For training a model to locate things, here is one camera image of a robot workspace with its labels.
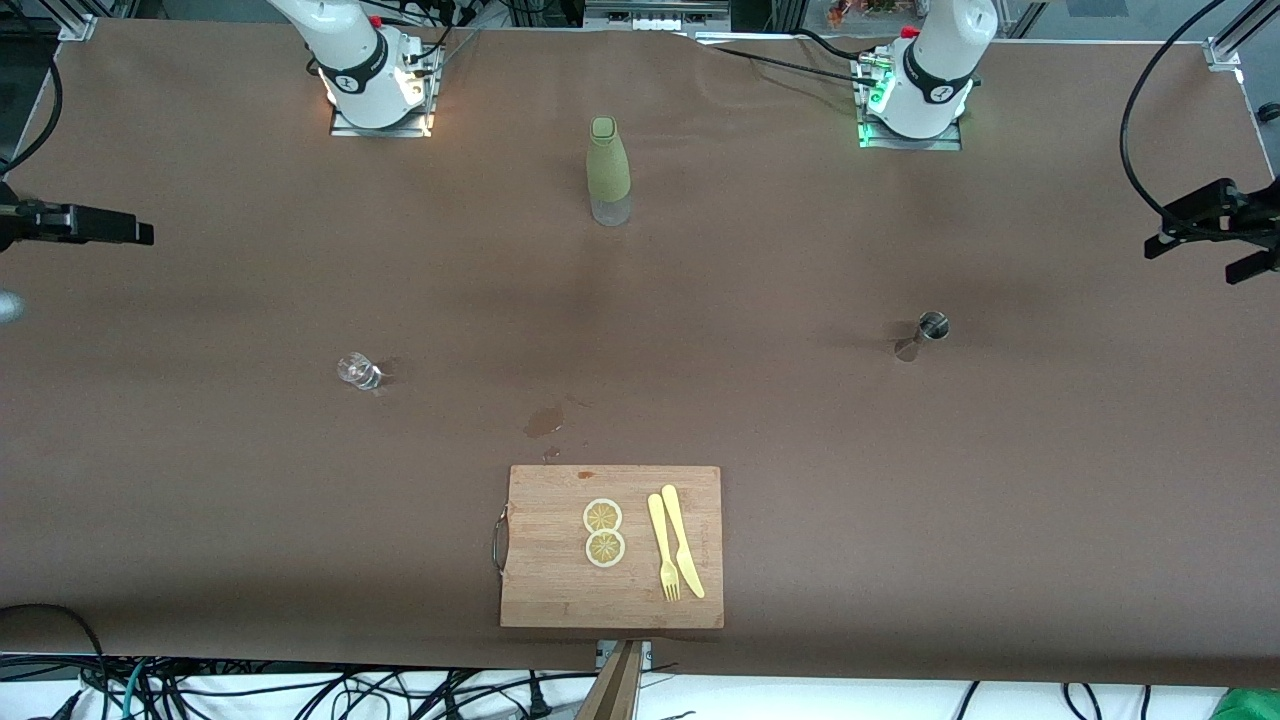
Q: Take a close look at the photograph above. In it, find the steel double jigger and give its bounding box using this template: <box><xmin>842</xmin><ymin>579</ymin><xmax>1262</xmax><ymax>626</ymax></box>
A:
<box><xmin>895</xmin><ymin>311</ymin><xmax>949</xmax><ymax>363</ymax></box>

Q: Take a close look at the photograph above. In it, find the small clear glass beaker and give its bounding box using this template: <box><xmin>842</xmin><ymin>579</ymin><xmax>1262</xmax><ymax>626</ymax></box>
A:
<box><xmin>336</xmin><ymin>352</ymin><xmax>384</xmax><ymax>391</ymax></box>

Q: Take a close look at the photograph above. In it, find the brown table cloth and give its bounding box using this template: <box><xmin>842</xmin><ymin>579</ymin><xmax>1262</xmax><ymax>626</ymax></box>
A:
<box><xmin>0</xmin><ymin>18</ymin><xmax>1280</xmax><ymax>691</ymax></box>

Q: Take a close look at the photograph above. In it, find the green cloth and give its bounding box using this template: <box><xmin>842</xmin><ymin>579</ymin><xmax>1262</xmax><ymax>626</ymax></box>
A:
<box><xmin>1210</xmin><ymin>688</ymin><xmax>1280</xmax><ymax>720</ymax></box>

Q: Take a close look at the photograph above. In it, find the liquid spill puddle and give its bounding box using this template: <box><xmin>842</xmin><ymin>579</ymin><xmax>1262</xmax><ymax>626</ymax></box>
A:
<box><xmin>523</xmin><ymin>398</ymin><xmax>591</xmax><ymax>441</ymax></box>

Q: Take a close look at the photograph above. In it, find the green sleeved glass bottle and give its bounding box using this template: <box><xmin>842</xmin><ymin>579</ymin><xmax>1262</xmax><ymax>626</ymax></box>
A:
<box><xmin>586</xmin><ymin>116</ymin><xmax>633</xmax><ymax>228</ymax></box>

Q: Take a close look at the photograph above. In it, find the grey power strip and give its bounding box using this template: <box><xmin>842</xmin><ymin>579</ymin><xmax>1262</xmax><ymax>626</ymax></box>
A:
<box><xmin>583</xmin><ymin>0</ymin><xmax>733</xmax><ymax>33</ymax></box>

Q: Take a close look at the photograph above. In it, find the wooden cutting board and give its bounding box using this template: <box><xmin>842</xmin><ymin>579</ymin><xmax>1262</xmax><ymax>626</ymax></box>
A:
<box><xmin>492</xmin><ymin>464</ymin><xmax>726</xmax><ymax>631</ymax></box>

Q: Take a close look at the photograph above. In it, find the yellow plastic knife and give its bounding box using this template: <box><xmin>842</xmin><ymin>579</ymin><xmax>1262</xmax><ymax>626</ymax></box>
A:
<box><xmin>661</xmin><ymin>484</ymin><xmax>706</xmax><ymax>600</ymax></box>

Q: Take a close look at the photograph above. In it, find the yellow plastic fork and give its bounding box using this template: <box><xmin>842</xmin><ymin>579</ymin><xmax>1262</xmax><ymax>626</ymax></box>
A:
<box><xmin>647</xmin><ymin>493</ymin><xmax>682</xmax><ymax>603</ymax></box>

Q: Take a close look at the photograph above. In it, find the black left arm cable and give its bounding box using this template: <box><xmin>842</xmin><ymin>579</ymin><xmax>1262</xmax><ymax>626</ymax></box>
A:
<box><xmin>1120</xmin><ymin>0</ymin><xmax>1226</xmax><ymax>216</ymax></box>

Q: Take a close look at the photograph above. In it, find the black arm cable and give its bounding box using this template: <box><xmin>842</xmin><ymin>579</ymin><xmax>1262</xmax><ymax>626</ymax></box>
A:
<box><xmin>0</xmin><ymin>65</ymin><xmax>64</xmax><ymax>179</ymax></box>
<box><xmin>1120</xmin><ymin>0</ymin><xmax>1226</xmax><ymax>216</ymax></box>

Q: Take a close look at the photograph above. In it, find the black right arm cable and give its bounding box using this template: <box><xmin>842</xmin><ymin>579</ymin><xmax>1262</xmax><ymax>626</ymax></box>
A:
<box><xmin>0</xmin><ymin>65</ymin><xmax>64</xmax><ymax>179</ymax></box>

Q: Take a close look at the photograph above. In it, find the aluminium frame rail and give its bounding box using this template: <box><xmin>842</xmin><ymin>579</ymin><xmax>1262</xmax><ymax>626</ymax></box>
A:
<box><xmin>40</xmin><ymin>0</ymin><xmax>96</xmax><ymax>41</ymax></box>
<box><xmin>1205</xmin><ymin>0</ymin><xmax>1280</xmax><ymax>71</ymax></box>

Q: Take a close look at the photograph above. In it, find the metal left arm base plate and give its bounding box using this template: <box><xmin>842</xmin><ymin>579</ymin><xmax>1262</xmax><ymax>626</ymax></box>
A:
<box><xmin>855</xmin><ymin>55</ymin><xmax>963</xmax><ymax>151</ymax></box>

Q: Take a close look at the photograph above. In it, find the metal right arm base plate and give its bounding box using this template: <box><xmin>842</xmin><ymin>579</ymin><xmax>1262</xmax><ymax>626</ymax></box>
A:
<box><xmin>330</xmin><ymin>45</ymin><xmax>441</xmax><ymax>139</ymax></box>

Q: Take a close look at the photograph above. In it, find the thick black floor cable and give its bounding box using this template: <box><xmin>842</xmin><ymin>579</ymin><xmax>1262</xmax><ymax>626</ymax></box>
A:
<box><xmin>0</xmin><ymin>603</ymin><xmax>111</xmax><ymax>720</ymax></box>

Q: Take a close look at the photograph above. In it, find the black base power cable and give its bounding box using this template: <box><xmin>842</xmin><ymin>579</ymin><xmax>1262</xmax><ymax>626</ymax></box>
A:
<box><xmin>690</xmin><ymin>28</ymin><xmax>886</xmax><ymax>81</ymax></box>

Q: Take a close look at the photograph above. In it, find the aluminium profile post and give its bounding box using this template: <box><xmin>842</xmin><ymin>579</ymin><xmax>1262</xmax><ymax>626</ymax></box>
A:
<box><xmin>575</xmin><ymin>640</ymin><xmax>653</xmax><ymax>720</ymax></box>

